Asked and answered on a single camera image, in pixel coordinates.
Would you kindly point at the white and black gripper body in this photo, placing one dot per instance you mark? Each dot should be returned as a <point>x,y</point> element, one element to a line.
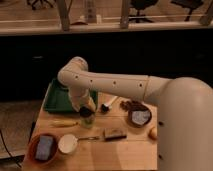
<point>84,105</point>

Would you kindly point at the green glass cup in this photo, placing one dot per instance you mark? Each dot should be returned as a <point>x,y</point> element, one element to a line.
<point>87,122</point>

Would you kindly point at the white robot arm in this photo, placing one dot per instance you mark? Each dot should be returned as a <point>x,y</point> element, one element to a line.
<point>184,108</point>

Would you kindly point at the green plastic tray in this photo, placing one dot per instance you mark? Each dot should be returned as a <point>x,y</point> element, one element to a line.
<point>57,99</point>

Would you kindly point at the yellow banana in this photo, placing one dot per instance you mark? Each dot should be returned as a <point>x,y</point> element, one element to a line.
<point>63,123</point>

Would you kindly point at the metal fork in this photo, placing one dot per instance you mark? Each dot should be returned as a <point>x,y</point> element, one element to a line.
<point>89,138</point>

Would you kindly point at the dark brush block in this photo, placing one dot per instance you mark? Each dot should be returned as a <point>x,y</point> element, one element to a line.
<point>114,134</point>

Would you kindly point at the white cup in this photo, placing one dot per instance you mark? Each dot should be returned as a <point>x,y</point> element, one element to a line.
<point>67,144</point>

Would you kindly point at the dark brown food pile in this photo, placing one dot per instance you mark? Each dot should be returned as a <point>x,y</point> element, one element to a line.
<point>129,105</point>

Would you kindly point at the blue sponge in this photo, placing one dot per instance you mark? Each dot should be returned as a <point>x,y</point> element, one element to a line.
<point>44,146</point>

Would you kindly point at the brown bowl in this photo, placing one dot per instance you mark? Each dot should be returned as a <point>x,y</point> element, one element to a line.
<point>139,108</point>

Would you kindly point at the crumpled white paper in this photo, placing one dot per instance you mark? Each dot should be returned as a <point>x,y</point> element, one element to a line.
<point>140,117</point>

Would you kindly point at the yellow potato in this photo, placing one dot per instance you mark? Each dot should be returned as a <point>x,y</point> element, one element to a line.
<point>153,133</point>

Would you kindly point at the black office chair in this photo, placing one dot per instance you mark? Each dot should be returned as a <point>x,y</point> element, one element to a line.
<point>139,5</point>

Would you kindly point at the white handled brush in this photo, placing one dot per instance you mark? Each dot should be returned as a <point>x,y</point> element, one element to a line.
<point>105,107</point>

